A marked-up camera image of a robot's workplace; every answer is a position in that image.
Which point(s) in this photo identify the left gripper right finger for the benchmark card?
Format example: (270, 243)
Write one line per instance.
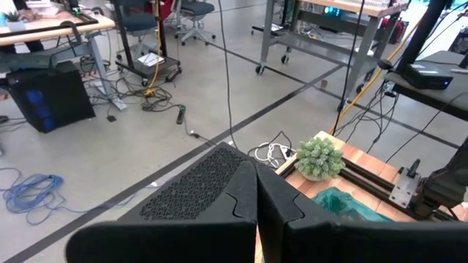
(292, 241)

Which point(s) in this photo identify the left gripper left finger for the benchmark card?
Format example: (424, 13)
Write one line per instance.
(241, 237)

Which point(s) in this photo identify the teal trash bag liner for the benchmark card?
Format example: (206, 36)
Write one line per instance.
(343, 204)

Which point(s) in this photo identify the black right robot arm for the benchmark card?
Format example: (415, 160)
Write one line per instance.
(444, 182)

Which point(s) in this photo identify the black perforated computer case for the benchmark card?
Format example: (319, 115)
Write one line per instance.
(190, 182)

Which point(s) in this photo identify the potted green plant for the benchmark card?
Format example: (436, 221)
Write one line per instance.
(319, 159)

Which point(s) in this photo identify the black floor power strip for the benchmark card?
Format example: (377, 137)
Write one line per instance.
(180, 114)

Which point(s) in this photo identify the black rolling cart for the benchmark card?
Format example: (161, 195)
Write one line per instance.
(161, 67)

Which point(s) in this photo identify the black round device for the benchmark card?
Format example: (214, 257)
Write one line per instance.
(384, 65)

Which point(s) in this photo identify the wooden top metal table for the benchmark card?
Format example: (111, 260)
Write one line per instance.
(329, 45)

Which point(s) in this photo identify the black box device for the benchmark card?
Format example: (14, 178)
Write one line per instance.
(426, 75)

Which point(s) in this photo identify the grey side table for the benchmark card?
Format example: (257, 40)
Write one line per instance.
(449, 93)

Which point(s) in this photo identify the grey office chair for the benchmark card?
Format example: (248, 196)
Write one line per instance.
(195, 11)

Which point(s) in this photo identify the blue office chair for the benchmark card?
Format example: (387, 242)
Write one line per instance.
(140, 22)

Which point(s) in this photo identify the black computer tower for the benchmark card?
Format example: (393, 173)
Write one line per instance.
(47, 98)

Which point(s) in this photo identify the black slanted pole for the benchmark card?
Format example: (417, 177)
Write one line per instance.
(420, 34)

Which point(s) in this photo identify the wooden desk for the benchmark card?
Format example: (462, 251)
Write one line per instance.
(55, 31)

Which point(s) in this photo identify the small potted plant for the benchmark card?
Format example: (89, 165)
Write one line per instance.
(12, 20)

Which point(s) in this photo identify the black aluminium table frame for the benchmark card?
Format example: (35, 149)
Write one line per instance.
(369, 179)

